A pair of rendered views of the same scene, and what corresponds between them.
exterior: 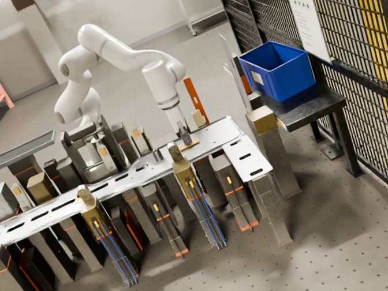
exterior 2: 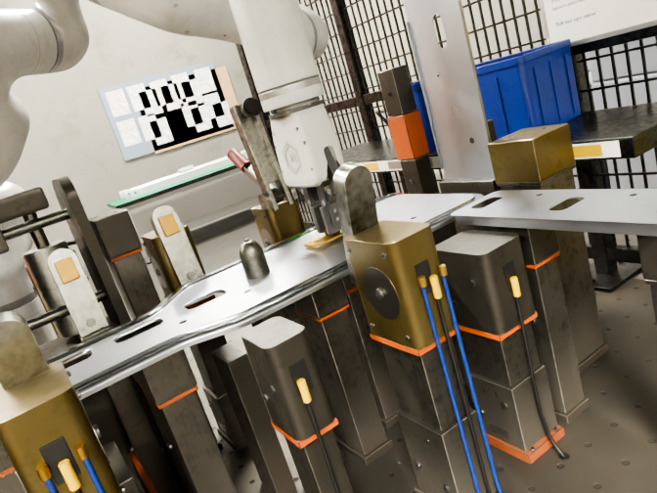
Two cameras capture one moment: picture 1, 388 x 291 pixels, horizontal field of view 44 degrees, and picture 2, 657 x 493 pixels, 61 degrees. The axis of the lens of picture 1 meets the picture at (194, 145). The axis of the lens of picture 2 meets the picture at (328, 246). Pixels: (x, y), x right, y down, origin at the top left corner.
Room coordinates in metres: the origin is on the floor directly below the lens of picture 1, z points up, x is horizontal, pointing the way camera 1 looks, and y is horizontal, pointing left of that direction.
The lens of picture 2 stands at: (0.99, 0.39, 1.20)
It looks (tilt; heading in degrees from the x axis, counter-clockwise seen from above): 15 degrees down; 332
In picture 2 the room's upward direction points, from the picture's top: 17 degrees counter-clockwise
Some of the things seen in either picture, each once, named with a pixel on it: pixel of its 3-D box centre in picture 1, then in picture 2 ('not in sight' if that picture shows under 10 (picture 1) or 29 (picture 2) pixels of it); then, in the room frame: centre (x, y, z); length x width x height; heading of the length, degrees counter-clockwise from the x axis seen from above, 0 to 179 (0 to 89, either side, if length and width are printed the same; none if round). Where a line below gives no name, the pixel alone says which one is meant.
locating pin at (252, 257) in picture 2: (157, 155); (254, 262); (1.67, 0.14, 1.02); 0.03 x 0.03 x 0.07
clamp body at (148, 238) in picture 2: (154, 165); (202, 336); (1.87, 0.19, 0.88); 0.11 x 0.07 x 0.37; 1
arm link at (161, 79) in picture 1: (160, 79); (274, 33); (1.67, 0.01, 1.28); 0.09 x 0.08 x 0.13; 125
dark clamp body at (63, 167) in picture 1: (86, 196); not in sight; (1.88, 0.52, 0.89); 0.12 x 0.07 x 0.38; 1
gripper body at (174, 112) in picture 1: (175, 114); (306, 142); (1.67, 0.01, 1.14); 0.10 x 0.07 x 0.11; 1
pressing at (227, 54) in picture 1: (237, 78); (445, 72); (1.66, -0.25, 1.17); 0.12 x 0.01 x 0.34; 1
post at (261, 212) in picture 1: (254, 183); (544, 315); (1.47, -0.14, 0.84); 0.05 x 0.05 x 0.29; 1
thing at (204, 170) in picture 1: (208, 175); (372, 331); (1.67, 0.00, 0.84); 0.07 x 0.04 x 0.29; 91
